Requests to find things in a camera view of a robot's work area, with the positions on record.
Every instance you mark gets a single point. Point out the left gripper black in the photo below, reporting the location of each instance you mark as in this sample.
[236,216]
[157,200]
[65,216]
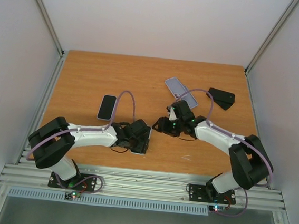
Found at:
[142,147]

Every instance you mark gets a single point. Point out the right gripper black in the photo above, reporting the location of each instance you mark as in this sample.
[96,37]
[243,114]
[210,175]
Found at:
[168,125]

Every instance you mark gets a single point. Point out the light blue phone case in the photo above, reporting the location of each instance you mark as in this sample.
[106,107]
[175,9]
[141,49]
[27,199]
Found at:
[148,134]

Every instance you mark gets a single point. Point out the lavender phone case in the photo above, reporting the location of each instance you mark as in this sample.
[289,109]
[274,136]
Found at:
[107,108]

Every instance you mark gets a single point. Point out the black phone green edge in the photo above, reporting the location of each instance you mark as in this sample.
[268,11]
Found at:
[107,107]

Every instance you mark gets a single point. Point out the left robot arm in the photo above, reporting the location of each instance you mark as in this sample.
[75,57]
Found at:
[51,143]

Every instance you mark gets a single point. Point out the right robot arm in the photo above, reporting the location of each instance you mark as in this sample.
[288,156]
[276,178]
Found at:
[249,161]

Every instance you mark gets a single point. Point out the black phone case top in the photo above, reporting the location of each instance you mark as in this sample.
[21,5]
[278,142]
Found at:
[220,95]

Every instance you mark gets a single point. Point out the left controller board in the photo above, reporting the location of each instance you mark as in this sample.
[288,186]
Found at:
[72,195]

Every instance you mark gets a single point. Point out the controller board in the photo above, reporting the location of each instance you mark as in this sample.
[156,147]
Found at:
[72,195]
[217,208]

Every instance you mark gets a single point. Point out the right controller board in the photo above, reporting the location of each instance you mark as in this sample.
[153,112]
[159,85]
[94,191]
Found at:
[217,208]

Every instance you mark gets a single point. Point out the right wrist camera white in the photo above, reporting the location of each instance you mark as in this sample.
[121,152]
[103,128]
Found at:
[171,113]

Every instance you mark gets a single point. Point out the grey slotted cable duct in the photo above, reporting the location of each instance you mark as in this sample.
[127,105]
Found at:
[109,201]

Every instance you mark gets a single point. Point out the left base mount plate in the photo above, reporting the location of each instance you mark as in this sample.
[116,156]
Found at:
[85,182]

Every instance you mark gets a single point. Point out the base mount plate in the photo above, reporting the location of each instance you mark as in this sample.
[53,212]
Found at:
[85,182]
[198,193]

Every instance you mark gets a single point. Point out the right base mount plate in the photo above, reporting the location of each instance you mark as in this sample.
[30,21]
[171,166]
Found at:
[198,193]

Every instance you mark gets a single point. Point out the aluminium rail frame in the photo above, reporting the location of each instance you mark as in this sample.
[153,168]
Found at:
[141,184]

